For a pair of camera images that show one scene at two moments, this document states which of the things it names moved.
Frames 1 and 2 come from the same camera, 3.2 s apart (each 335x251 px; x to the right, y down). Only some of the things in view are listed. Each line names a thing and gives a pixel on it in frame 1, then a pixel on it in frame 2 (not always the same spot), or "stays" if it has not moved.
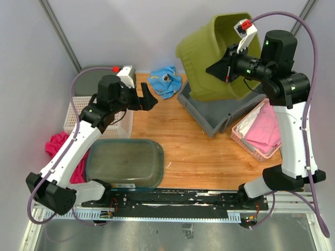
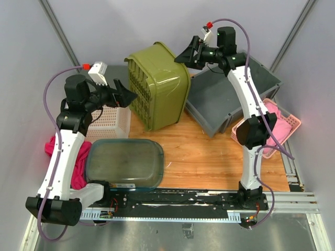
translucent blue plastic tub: [126, 164] stays
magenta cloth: [55, 143] stays
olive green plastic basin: [204, 47] to [162, 86]
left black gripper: [148, 100] to [124, 97]
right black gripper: [219, 69] to [188, 56]
